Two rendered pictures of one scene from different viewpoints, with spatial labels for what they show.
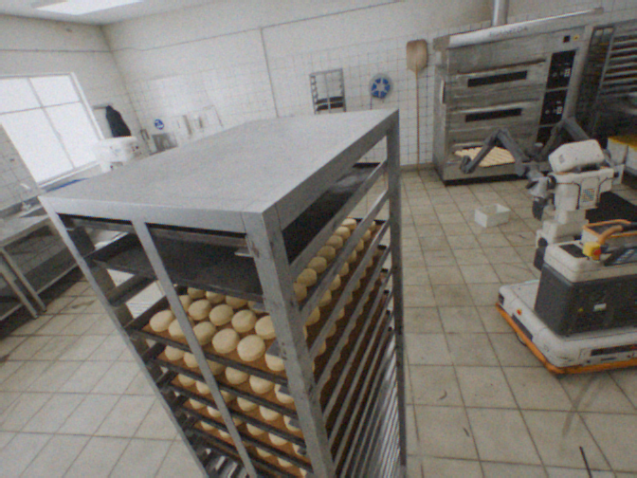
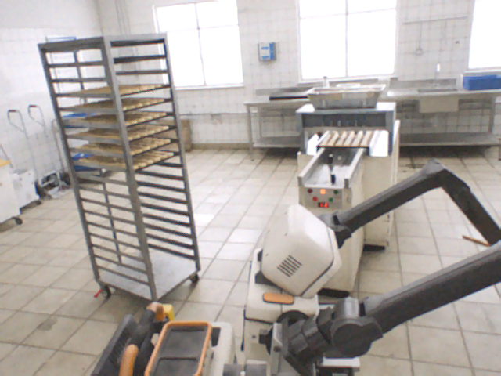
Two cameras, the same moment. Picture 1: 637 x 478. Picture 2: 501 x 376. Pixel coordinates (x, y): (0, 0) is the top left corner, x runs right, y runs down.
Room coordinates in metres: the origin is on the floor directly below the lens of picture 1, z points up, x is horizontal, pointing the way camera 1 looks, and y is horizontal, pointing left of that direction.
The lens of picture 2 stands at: (1.78, -2.55, 1.75)
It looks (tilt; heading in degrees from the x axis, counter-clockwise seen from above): 20 degrees down; 95
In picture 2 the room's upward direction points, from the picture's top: 5 degrees counter-clockwise
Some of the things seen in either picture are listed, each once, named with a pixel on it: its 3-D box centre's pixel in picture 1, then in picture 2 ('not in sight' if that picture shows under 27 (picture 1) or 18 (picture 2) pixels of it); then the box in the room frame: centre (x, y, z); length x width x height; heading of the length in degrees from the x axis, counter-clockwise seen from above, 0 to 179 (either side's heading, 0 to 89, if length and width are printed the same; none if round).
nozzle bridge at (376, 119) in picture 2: not in sight; (345, 128); (2.30, 0.71, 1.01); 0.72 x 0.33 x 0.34; 162
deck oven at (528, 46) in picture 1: (495, 107); not in sight; (4.77, -2.85, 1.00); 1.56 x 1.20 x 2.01; 77
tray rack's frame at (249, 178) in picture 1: (314, 401); (129, 175); (0.73, 0.10, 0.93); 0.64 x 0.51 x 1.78; 150
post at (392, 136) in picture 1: (399, 343); (133, 185); (0.88, -0.25, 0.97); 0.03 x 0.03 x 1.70; 60
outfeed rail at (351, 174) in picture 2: not in sight; (365, 142); (2.48, 0.77, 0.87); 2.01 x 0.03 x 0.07; 72
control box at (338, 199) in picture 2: not in sight; (323, 197); (2.03, -0.12, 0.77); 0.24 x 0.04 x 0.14; 162
